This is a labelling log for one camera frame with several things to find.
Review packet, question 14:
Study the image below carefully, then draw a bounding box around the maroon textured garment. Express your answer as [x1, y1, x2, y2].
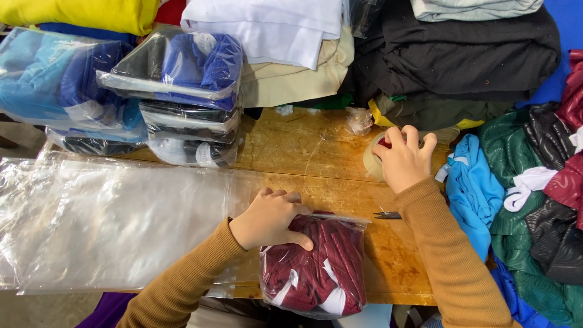
[543, 49, 583, 231]

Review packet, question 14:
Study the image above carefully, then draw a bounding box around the cream folded fabric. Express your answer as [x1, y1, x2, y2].
[240, 25, 356, 109]

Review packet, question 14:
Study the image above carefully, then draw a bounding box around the empty clear plastic bag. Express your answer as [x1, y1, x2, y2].
[348, 0, 386, 39]

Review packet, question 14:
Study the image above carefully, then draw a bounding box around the black textured garment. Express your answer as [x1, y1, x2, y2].
[522, 102, 583, 287]

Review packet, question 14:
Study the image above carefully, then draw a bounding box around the clear tape roll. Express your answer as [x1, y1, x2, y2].
[363, 131, 393, 183]

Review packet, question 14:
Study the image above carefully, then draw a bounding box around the blue folded fabric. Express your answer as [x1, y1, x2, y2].
[37, 22, 139, 45]

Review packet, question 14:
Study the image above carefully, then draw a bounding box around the purple cloth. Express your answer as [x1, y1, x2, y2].
[75, 292, 138, 328]

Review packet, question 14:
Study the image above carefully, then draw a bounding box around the bagged black and white garment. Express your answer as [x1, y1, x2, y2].
[146, 136, 240, 168]

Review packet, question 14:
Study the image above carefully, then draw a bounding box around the stack of empty clear bags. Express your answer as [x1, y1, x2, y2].
[0, 141, 265, 299]

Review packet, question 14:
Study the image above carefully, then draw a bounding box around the grey folded fabric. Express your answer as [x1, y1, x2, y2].
[409, 0, 545, 23]

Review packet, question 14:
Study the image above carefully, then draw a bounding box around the crumpled clear plastic scrap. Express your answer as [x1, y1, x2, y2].
[344, 107, 374, 136]

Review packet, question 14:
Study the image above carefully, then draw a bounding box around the bagged maroon garment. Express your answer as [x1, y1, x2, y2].
[259, 210, 372, 320]

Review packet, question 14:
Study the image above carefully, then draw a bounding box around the yellow garment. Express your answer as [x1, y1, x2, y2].
[367, 98, 485, 131]

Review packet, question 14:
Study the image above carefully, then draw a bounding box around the olive green garment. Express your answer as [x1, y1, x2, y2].
[374, 93, 515, 133]

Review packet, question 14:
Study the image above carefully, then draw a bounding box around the green textured garment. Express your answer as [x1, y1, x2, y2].
[477, 108, 583, 328]

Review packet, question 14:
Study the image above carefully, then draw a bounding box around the person's right hand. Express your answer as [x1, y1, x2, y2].
[372, 125, 438, 195]

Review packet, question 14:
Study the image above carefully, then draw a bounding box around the red fabric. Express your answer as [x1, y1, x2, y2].
[154, 0, 187, 27]

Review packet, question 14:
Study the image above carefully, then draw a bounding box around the white folded fabric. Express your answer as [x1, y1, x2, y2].
[180, 0, 350, 71]

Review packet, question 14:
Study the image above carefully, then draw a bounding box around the bagged blue and black garment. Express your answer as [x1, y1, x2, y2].
[97, 26, 245, 113]

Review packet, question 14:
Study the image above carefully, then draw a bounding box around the yellow folded fabric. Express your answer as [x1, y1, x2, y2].
[0, 0, 161, 37]

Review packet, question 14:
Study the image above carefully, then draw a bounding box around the blue textured garment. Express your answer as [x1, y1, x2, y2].
[489, 255, 570, 328]

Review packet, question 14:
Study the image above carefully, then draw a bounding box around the white garment trim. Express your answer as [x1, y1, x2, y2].
[503, 126, 583, 213]

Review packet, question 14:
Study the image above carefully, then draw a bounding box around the bagged light blue garment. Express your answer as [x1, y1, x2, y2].
[0, 26, 147, 134]

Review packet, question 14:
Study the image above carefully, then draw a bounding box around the black folded fabric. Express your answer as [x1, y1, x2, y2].
[339, 5, 562, 108]

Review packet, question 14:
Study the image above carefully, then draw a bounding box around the bagged dark navy garment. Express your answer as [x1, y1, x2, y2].
[46, 126, 150, 157]

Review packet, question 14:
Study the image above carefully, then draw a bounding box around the person's left hand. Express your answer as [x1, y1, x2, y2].
[229, 187, 315, 251]

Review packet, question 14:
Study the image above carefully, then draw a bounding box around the royal blue fabric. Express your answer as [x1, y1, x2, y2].
[515, 0, 583, 110]

